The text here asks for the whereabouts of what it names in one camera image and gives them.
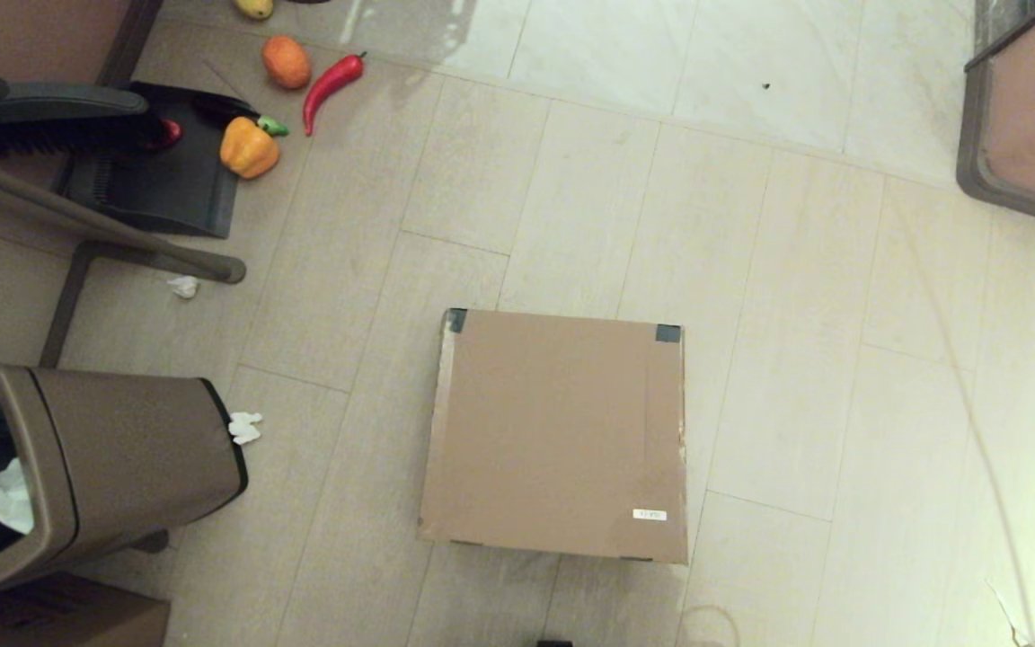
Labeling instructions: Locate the black broom brush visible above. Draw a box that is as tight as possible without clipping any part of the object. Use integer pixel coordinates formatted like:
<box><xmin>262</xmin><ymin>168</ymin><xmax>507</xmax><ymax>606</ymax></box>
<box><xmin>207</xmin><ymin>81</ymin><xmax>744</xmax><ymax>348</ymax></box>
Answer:
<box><xmin>0</xmin><ymin>45</ymin><xmax>164</xmax><ymax>161</ymax></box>

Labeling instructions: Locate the brown metal furniture frame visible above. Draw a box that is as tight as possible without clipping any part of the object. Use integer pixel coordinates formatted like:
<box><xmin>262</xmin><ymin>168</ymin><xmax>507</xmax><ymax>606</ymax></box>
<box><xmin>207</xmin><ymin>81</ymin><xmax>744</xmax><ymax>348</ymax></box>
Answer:
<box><xmin>0</xmin><ymin>144</ymin><xmax>247</xmax><ymax>369</ymax></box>

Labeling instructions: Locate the brown trash bin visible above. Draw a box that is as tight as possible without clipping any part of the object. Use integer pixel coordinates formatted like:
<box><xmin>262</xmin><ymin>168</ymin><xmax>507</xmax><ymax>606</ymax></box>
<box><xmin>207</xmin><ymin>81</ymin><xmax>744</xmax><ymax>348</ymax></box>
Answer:
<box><xmin>0</xmin><ymin>364</ymin><xmax>249</xmax><ymax>607</ymax></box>

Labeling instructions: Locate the brown cardboard shoe box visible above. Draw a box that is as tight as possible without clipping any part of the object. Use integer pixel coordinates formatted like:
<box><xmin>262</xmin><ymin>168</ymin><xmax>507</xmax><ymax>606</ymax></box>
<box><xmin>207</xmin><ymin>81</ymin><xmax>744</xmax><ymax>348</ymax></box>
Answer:
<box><xmin>419</xmin><ymin>308</ymin><xmax>689</xmax><ymax>565</ymax></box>

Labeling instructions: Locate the brown cabinet dark edge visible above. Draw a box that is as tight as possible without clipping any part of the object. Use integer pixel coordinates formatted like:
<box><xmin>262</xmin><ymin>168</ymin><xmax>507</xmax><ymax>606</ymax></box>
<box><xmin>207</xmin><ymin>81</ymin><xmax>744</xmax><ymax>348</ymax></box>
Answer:
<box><xmin>0</xmin><ymin>0</ymin><xmax>164</xmax><ymax>91</ymax></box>

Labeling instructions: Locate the orange toy bell pepper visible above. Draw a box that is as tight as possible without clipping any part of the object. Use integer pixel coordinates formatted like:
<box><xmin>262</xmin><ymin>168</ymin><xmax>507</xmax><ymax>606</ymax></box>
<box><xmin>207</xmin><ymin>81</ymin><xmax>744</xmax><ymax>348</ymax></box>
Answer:
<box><xmin>219</xmin><ymin>116</ymin><xmax>281</xmax><ymax>180</ymax></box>

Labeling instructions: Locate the plain brown cardboard carton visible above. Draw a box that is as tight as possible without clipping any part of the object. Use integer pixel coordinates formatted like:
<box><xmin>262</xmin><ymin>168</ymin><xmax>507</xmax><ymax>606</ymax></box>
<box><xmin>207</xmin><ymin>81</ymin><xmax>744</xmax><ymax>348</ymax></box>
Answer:
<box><xmin>0</xmin><ymin>573</ymin><xmax>171</xmax><ymax>647</ymax></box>

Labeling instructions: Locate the red toy chili pepper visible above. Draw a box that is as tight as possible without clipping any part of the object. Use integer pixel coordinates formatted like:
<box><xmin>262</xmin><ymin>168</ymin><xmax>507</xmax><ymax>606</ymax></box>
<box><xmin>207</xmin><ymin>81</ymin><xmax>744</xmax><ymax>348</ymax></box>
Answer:
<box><xmin>303</xmin><ymin>52</ymin><xmax>367</xmax><ymax>137</ymax></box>

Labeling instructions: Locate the black plastic dustpan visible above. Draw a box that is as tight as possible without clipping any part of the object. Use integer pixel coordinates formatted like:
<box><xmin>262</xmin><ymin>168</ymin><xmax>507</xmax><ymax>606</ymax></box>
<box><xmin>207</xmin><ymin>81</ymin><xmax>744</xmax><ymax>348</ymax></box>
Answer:
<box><xmin>59</xmin><ymin>81</ymin><xmax>258</xmax><ymax>239</ymax></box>

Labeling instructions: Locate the dark toy eggplant green stem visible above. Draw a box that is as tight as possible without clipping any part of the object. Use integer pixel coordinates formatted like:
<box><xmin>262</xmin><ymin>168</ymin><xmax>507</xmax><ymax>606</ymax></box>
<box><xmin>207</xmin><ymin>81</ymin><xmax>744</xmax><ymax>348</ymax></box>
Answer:
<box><xmin>192</xmin><ymin>94</ymin><xmax>290</xmax><ymax>137</ymax></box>

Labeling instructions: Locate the orange toy fruit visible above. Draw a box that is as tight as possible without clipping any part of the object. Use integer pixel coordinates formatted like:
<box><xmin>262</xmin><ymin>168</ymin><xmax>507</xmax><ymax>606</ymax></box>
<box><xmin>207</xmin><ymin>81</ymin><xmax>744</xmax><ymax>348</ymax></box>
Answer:
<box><xmin>261</xmin><ymin>34</ymin><xmax>313</xmax><ymax>90</ymax></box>

